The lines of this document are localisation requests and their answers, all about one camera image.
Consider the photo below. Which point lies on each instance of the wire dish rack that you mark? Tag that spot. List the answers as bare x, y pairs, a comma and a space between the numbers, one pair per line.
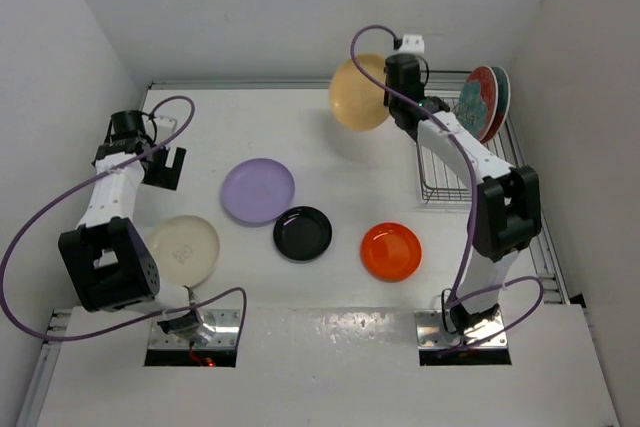
440, 187

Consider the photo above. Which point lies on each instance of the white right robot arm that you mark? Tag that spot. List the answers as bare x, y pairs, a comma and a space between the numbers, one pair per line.
505, 210

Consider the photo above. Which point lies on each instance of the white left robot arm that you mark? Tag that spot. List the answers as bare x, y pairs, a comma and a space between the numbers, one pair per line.
108, 261

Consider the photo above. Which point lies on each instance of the red teal floral plate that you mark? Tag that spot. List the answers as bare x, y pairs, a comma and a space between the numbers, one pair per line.
478, 100
503, 102

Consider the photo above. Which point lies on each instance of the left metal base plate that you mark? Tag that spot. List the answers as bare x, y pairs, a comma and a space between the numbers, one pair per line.
208, 329

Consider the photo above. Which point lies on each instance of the cream bear plate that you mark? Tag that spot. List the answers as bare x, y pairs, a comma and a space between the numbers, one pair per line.
185, 248

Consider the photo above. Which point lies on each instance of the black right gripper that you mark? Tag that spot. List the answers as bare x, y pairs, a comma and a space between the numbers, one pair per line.
388, 98

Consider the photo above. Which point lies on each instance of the yellow plate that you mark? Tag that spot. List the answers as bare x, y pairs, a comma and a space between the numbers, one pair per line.
355, 101

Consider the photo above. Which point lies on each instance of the black plate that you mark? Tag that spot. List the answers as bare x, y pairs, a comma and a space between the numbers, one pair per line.
302, 233

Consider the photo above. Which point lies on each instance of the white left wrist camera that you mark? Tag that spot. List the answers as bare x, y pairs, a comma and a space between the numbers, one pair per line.
164, 123

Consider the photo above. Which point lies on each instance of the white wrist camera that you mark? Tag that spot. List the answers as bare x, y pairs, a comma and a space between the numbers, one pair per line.
410, 44
164, 123

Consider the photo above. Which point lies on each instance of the orange plate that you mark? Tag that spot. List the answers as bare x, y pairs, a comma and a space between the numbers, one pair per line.
391, 252

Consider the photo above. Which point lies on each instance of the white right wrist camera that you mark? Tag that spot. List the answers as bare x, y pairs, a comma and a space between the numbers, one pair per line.
410, 44

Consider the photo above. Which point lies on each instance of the purple plate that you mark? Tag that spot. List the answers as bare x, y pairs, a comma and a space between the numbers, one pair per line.
257, 190

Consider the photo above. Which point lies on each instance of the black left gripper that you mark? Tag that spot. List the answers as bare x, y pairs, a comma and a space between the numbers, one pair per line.
165, 176

